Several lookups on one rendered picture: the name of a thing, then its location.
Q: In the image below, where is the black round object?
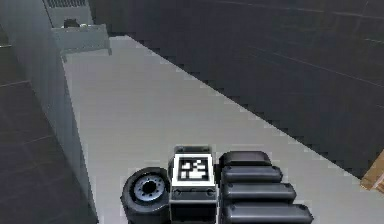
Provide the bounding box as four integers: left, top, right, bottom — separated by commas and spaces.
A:
63, 18, 81, 29

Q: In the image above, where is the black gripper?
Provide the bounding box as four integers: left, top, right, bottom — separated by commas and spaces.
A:
120, 166, 172, 224

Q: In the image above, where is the grey slatted panel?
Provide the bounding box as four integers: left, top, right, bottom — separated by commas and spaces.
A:
42, 0, 95, 29

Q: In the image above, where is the brown wooden furniture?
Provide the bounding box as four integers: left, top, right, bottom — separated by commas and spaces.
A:
359, 149, 384, 195

